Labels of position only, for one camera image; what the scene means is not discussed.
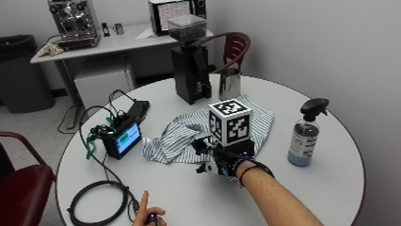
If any grey trash bin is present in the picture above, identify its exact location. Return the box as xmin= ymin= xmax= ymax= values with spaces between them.
xmin=0 ymin=34 xmax=56 ymax=114

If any green cable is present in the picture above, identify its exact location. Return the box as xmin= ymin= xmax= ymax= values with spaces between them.
xmin=84 ymin=117 xmax=116 ymax=161

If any white paper sheet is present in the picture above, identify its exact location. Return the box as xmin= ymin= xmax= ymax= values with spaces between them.
xmin=134 ymin=26 xmax=158 ymax=40

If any coiled black cable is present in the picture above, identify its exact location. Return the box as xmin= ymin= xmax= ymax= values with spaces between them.
xmin=65 ymin=180 xmax=141 ymax=226

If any black box device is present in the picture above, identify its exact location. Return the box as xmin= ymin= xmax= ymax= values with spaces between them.
xmin=125 ymin=100 xmax=152 ymax=122

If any black floor cable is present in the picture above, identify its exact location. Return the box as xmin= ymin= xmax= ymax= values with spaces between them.
xmin=56 ymin=103 xmax=86 ymax=135

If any steel espresso machine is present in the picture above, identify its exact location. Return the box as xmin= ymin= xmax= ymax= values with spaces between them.
xmin=45 ymin=0 xmax=101 ymax=50

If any white cabinet box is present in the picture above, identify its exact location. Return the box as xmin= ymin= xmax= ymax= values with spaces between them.
xmin=73 ymin=70 xmax=137 ymax=111

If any steel milk pitcher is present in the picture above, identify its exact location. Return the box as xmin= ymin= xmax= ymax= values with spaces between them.
xmin=217 ymin=67 xmax=242 ymax=102

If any black framed board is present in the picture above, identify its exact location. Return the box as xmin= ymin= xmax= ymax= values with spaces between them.
xmin=146 ymin=0 xmax=195 ymax=37

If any dark red chair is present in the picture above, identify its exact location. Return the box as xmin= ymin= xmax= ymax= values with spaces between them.
xmin=0 ymin=131 xmax=57 ymax=226

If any striped cloth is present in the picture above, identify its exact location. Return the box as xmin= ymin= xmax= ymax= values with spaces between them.
xmin=141 ymin=93 xmax=275 ymax=165

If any small black screen device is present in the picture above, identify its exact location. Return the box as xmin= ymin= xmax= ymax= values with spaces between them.
xmin=100 ymin=116 xmax=144 ymax=160

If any grey side table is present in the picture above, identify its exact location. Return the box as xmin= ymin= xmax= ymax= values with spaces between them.
xmin=29 ymin=22 xmax=214 ymax=130

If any black coffee grinder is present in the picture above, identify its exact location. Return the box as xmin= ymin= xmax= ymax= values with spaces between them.
xmin=165 ymin=13 xmax=214 ymax=105

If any small black tamper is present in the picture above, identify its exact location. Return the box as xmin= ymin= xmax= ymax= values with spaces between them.
xmin=100 ymin=22 xmax=112 ymax=38

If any black wrist strap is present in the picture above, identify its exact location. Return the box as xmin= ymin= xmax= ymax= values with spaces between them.
xmin=237 ymin=159 xmax=277 ymax=188

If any crumpled beige rag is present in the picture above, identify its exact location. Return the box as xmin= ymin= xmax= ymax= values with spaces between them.
xmin=34 ymin=41 xmax=65 ymax=57

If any white marker cube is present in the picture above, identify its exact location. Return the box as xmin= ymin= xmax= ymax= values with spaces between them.
xmin=206 ymin=98 xmax=254 ymax=148

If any spray bottle with black trigger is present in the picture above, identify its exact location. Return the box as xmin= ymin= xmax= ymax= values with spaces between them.
xmin=285 ymin=97 xmax=330 ymax=168

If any small dark clicker device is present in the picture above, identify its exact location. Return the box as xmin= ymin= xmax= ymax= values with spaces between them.
xmin=145 ymin=213 xmax=161 ymax=226

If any black appliance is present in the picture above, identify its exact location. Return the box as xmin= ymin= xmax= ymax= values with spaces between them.
xmin=191 ymin=0 xmax=207 ymax=20

